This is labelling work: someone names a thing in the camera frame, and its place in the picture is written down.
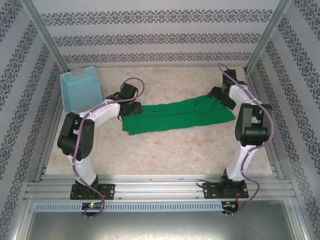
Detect green t-shirt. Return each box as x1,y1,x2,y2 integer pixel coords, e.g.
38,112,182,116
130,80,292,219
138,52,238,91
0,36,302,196
121,94,236,136

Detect light blue plastic basket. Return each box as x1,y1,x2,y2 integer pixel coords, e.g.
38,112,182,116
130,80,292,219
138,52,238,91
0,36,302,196
60,65,105,113

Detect small circuit board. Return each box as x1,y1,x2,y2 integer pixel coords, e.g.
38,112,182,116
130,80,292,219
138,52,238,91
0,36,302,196
81,202,103,211
221,200,239,210

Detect grey metal base panel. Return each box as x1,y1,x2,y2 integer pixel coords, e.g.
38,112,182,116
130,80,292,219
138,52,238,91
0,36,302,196
23,211,301,240

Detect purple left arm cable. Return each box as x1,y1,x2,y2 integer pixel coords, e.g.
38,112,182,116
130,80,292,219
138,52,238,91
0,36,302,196
71,77,146,220

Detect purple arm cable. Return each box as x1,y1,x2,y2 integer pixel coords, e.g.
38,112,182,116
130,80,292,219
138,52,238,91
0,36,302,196
71,77,146,220
217,63,276,216

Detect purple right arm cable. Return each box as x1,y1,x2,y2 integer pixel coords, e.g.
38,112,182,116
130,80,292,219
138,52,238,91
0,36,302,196
217,63,276,216

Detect aluminium frame post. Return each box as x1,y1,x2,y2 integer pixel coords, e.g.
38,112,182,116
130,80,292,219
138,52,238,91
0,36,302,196
246,0,292,73
21,0,70,73

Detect aluminium side rail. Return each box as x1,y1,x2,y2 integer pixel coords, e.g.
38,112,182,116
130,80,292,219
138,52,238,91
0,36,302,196
34,71,71,182
243,67,285,180

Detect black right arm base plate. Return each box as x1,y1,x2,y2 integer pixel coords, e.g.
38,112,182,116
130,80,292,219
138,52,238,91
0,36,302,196
202,181,250,200

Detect aluminium mounting rail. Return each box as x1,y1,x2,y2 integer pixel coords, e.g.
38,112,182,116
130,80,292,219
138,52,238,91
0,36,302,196
24,173,298,201

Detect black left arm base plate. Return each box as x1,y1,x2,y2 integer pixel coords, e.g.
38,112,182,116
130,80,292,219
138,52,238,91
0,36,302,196
69,183,116,201

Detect grey slotted cable duct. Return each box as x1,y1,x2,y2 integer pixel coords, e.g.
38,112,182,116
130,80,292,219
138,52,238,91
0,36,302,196
33,201,224,213

